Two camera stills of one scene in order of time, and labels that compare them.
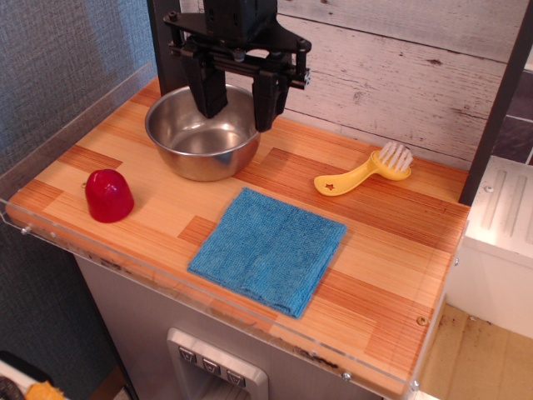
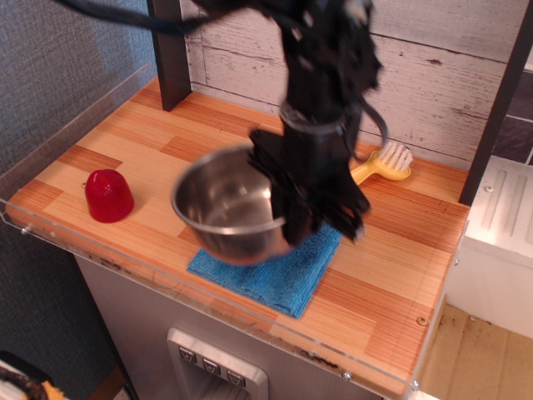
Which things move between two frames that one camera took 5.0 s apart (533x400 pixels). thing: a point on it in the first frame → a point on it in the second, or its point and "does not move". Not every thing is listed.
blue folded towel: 272,247 does not move
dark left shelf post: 173,70 does not move
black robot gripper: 240,35 → 311,179
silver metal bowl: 188,145 → 225,197
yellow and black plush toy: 17,385 does not move
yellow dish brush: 391,162 does not move
